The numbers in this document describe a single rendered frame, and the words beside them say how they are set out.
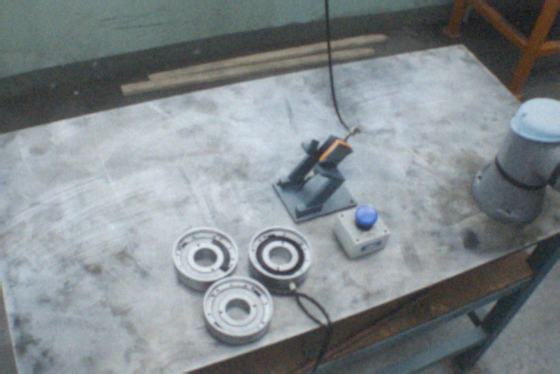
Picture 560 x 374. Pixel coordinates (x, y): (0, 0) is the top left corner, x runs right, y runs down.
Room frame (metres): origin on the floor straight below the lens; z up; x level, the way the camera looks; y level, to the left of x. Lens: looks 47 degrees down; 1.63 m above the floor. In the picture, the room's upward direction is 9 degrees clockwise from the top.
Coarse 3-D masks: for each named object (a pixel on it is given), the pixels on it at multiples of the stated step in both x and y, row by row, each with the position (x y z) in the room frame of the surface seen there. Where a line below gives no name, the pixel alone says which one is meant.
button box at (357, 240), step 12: (336, 216) 0.68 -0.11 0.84; (348, 216) 0.68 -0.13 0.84; (336, 228) 0.67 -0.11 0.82; (348, 228) 0.65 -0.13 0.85; (360, 228) 0.66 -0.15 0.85; (372, 228) 0.66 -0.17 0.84; (384, 228) 0.67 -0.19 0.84; (348, 240) 0.64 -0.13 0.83; (360, 240) 0.63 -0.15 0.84; (372, 240) 0.64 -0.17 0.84; (384, 240) 0.65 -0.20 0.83; (348, 252) 0.63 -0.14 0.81; (360, 252) 0.63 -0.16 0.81
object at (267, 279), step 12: (276, 228) 0.63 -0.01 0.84; (288, 228) 0.64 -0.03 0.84; (252, 240) 0.60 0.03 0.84; (300, 240) 0.62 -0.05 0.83; (252, 252) 0.58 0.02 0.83; (264, 252) 0.59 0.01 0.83; (276, 252) 0.61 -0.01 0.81; (288, 252) 0.60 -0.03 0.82; (312, 252) 0.59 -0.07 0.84; (252, 264) 0.56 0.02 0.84; (288, 264) 0.57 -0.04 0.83; (264, 276) 0.54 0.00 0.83; (276, 276) 0.54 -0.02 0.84; (300, 276) 0.55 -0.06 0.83
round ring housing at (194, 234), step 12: (204, 228) 0.61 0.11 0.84; (180, 240) 0.58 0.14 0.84; (192, 240) 0.59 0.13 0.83; (228, 240) 0.60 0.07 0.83; (180, 252) 0.56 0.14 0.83; (192, 252) 0.56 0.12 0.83; (204, 252) 0.58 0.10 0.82; (216, 252) 0.57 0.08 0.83; (180, 264) 0.54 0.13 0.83; (192, 264) 0.54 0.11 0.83; (216, 264) 0.55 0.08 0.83; (180, 276) 0.52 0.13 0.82; (192, 276) 0.51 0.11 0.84; (216, 276) 0.53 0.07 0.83; (228, 276) 0.53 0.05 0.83; (204, 288) 0.51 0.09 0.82
